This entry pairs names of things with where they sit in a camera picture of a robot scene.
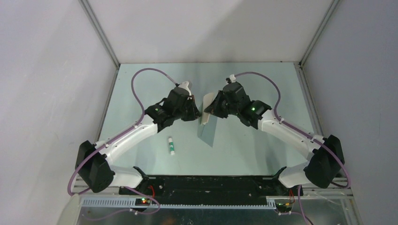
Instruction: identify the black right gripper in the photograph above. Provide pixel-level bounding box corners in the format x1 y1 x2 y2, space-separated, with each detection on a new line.
204 91 239 120

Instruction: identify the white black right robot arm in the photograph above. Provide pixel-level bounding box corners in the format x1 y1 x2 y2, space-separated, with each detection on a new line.
204 82 344 196

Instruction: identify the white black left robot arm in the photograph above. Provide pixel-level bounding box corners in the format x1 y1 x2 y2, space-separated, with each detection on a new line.
73 82 200 195

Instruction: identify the green white glue stick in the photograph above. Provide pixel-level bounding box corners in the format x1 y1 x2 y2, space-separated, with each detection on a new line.
168 137 175 155

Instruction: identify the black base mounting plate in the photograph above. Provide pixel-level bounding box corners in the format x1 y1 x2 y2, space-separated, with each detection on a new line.
136 175 303 206

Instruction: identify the left controller board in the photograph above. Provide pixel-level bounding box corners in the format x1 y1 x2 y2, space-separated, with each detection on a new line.
135 198 152 206

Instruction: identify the controller board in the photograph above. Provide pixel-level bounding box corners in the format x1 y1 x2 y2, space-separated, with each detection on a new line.
135 198 152 206
276 202 294 213

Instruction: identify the right controller board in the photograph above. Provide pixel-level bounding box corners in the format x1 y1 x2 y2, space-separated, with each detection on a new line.
276 202 294 213

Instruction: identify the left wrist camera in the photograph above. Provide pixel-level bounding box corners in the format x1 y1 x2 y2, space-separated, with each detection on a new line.
178 81 192 96

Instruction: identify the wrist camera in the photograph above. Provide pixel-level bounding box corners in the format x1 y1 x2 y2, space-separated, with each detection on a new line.
178 81 192 96
226 74 236 84

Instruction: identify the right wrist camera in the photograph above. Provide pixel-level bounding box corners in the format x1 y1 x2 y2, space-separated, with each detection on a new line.
226 74 236 84

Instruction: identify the aluminium frame rail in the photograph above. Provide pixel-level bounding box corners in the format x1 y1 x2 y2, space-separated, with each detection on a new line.
72 175 354 199

